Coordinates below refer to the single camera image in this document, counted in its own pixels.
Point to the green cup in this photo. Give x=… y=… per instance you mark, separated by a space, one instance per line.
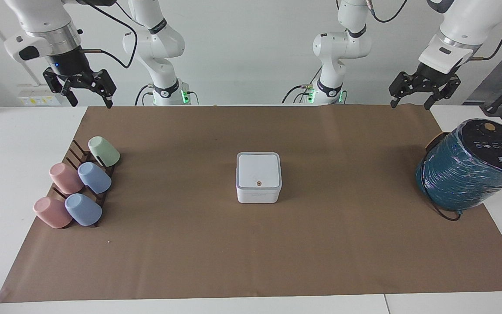
x=105 y=151

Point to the white wall socket box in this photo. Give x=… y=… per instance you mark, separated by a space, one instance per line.
x=37 y=97

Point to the blue cup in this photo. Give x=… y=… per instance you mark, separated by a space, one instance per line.
x=83 y=210
x=95 y=178

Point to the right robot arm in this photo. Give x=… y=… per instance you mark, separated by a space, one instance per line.
x=155 y=41

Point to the white square trash can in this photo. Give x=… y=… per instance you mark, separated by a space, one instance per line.
x=259 y=176

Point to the pink cup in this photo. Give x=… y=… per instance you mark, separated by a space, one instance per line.
x=66 y=178
x=52 y=213

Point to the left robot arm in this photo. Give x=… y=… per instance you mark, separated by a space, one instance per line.
x=342 y=43

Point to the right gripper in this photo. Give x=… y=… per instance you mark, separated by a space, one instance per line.
x=70 y=63

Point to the brown wooden cup rack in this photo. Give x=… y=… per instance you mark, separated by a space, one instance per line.
x=78 y=152

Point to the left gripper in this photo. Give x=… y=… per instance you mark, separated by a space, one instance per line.
x=434 y=75

